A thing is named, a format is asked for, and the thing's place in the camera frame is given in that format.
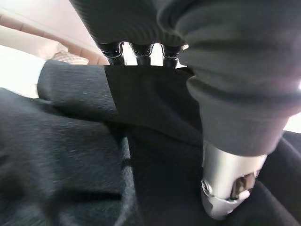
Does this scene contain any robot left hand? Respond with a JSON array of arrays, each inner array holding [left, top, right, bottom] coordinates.
[[69, 0, 301, 221]]

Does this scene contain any beige quilted pillow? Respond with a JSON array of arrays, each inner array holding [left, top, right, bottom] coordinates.
[[50, 42, 89, 65]]

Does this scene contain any white bed sheet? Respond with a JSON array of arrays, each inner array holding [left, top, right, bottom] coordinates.
[[0, 44, 48, 99]]

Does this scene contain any beige padded headboard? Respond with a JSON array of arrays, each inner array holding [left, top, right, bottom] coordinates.
[[0, 6, 111, 65]]

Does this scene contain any black garment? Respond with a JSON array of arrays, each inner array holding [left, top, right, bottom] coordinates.
[[0, 59, 301, 226]]

